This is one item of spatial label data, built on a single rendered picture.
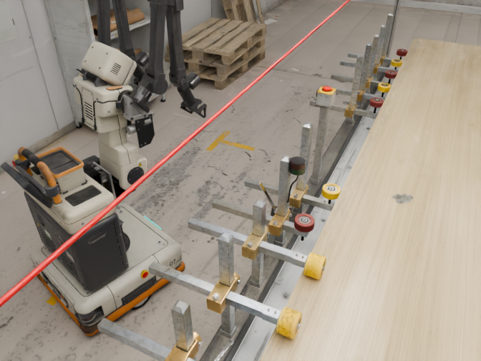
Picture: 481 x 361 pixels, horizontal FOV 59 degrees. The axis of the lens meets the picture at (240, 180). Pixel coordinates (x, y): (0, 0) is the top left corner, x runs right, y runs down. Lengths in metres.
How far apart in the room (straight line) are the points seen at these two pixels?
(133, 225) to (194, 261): 0.46
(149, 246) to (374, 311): 1.46
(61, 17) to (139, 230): 2.08
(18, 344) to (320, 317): 1.76
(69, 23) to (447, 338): 3.50
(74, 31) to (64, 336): 2.45
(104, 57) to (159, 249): 1.09
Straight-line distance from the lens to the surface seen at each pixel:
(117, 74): 2.06
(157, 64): 1.99
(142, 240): 2.57
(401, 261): 1.64
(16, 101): 4.00
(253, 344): 1.67
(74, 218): 2.01
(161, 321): 2.52
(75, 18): 3.91
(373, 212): 1.82
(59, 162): 2.19
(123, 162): 2.23
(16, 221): 3.45
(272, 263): 1.81
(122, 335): 1.32
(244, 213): 1.80
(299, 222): 1.69
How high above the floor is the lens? 2.02
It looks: 36 degrees down
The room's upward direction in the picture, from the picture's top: straight up
